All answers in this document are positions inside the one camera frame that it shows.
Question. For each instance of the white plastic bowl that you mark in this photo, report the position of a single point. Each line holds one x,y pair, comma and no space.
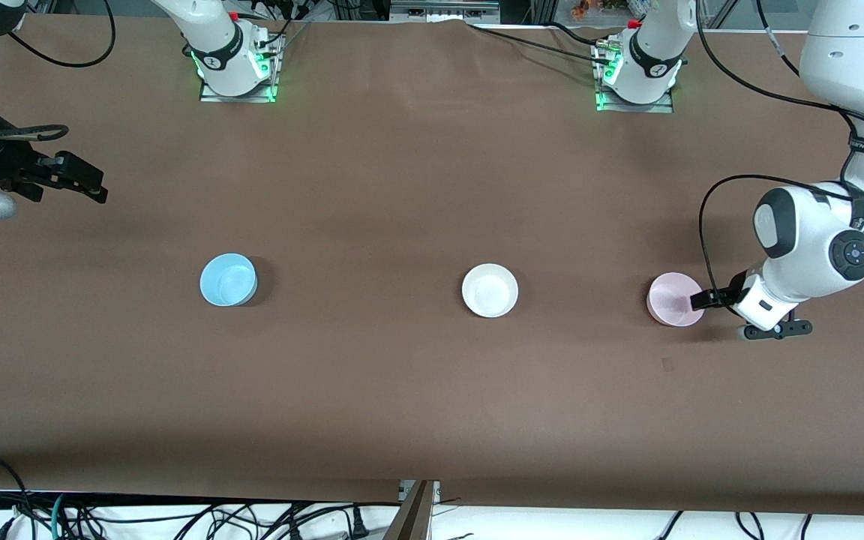
490,291

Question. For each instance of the orange colourful background object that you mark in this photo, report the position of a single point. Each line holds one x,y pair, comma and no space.
589,7

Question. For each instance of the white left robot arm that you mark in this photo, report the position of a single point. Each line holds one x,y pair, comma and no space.
852,67

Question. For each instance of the dark brown support beam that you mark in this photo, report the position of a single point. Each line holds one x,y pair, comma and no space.
413,521

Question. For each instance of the silver aluminium frame rail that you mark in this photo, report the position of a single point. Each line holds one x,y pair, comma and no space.
443,9

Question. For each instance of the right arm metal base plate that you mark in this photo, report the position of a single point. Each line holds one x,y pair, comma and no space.
237,98

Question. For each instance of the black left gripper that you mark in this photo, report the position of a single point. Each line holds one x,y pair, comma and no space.
722,295

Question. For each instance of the black power plug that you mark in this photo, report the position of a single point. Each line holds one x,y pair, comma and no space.
358,525

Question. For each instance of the brown table cover sheet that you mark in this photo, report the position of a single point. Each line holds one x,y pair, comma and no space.
432,187

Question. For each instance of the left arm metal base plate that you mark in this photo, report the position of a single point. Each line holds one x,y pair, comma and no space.
634,108

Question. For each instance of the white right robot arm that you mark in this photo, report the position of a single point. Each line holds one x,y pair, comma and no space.
211,30

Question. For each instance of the silver metal bracket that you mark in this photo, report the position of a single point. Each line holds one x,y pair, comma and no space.
405,489

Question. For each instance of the blue plastic bowl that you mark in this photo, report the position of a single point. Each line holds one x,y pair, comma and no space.
228,279

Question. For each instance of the pink plastic bowl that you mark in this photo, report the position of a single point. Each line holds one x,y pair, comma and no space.
670,300

